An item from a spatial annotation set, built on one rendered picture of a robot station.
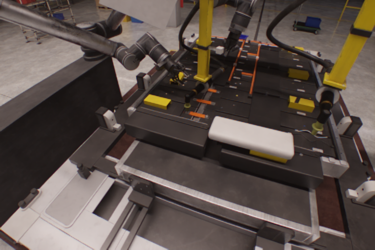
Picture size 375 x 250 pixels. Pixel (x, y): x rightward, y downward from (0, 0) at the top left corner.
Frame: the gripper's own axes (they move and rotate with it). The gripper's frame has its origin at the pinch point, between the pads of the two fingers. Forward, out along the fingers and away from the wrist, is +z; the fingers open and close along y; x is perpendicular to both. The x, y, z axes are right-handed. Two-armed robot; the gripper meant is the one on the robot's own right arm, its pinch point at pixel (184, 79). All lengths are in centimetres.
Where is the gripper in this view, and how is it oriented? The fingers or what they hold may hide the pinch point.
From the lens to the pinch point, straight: 118.2
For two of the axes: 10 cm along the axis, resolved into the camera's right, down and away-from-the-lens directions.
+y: -4.0, 4.8, 7.8
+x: -5.9, 5.2, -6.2
